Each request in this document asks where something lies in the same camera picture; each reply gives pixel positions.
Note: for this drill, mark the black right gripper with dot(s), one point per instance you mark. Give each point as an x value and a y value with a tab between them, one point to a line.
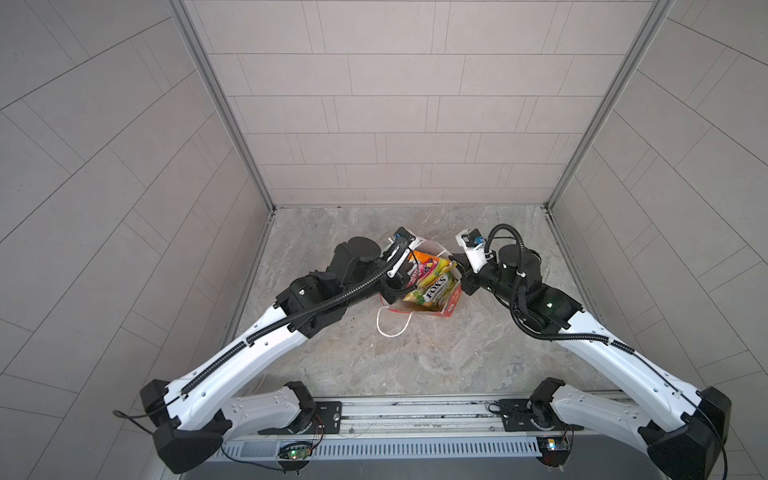
467	275

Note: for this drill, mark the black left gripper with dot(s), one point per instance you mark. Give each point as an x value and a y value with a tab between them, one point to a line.
394	283

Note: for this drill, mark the red paper gift bag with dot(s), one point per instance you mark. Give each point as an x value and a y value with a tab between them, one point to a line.
410	310

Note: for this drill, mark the red orange Fox's candy bag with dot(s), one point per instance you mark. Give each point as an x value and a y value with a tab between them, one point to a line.
428	268

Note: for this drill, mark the green Fox's candy bag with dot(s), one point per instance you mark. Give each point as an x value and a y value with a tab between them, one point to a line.
434	297

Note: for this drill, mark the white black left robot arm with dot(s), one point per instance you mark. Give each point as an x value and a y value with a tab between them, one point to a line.
195	414

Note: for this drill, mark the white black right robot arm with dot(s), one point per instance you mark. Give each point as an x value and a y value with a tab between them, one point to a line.
681	428

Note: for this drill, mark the right green circuit board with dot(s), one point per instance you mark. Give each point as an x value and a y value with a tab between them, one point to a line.
555	451

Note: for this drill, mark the green circuit board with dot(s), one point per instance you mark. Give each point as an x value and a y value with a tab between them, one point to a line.
555	451
296	451

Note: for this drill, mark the left green circuit board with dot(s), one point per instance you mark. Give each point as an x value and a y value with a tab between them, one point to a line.
296	451

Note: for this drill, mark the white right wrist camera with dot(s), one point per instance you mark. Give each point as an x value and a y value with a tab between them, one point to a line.
473	244

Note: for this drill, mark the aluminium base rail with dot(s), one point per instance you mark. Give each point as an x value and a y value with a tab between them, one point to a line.
420	417

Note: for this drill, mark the aluminium corner post right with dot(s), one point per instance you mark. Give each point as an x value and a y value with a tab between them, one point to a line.
647	32

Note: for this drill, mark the aluminium corner post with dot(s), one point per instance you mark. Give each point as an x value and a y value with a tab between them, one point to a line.
647	32
183	20

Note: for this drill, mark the aluminium corner post left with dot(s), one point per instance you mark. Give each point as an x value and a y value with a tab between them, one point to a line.
183	20

